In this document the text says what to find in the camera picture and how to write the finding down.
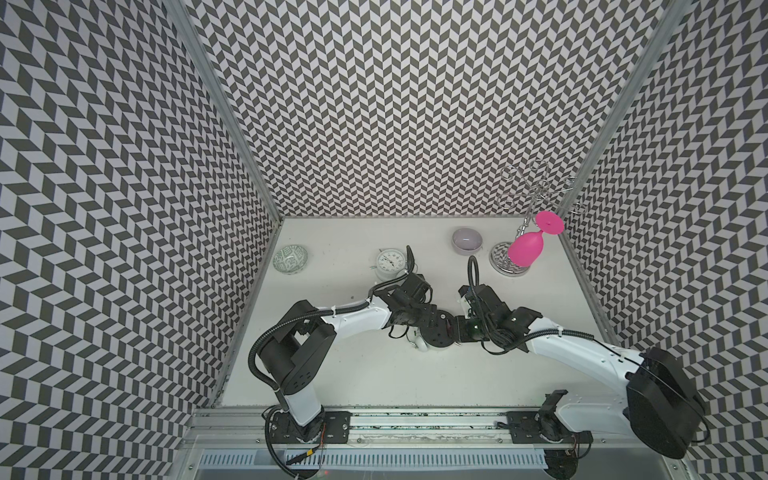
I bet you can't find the white alarm clock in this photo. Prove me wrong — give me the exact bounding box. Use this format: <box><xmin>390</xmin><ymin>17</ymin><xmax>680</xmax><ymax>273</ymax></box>
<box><xmin>406</xmin><ymin>310</ymin><xmax>462</xmax><ymax>352</ymax></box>
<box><xmin>374</xmin><ymin>248</ymin><xmax>418</xmax><ymax>282</ymax></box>

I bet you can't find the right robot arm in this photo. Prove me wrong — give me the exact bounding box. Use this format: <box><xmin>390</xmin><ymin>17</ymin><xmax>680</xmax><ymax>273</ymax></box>
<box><xmin>459</xmin><ymin>256</ymin><xmax>711</xmax><ymax>459</ymax></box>

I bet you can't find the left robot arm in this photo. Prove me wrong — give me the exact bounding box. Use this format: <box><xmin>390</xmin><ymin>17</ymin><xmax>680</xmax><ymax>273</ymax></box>
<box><xmin>247</xmin><ymin>247</ymin><xmax>437</xmax><ymax>442</ymax></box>

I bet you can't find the pink plastic wine glass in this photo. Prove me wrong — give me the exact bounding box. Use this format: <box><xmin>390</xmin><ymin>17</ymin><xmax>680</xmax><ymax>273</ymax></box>
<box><xmin>507</xmin><ymin>211</ymin><xmax>565</xmax><ymax>267</ymax></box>

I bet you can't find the lilac small bowl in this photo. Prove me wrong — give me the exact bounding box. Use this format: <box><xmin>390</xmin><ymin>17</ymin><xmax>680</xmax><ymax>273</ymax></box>
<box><xmin>451</xmin><ymin>227</ymin><xmax>483</xmax><ymax>256</ymax></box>

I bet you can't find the green patterned glass dish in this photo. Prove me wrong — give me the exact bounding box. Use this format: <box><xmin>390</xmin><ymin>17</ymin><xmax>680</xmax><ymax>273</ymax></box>
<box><xmin>272</xmin><ymin>244</ymin><xmax>309</xmax><ymax>275</ymax></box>

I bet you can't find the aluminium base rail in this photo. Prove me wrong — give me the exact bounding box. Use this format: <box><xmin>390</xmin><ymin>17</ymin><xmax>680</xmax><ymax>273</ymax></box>
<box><xmin>179</xmin><ymin>407</ymin><xmax>685</xmax><ymax>451</ymax></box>

